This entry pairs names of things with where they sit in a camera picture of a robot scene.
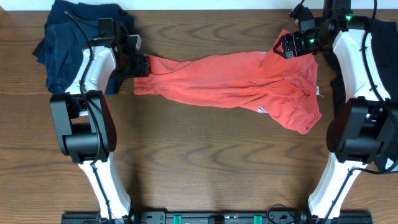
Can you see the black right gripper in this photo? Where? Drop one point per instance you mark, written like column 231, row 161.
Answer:
column 286, row 40

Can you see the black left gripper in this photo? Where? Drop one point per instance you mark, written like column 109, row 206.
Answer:
column 142, row 67

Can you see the red t-shirt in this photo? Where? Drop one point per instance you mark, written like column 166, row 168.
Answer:
column 265, row 82

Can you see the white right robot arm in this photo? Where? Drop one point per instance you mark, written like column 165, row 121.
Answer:
column 363, row 131

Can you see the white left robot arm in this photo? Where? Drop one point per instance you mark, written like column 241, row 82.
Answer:
column 85, row 129

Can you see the folded navy blue clothes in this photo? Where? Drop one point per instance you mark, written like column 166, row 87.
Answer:
column 61, row 50

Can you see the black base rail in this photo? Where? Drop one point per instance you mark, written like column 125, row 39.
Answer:
column 275, row 215

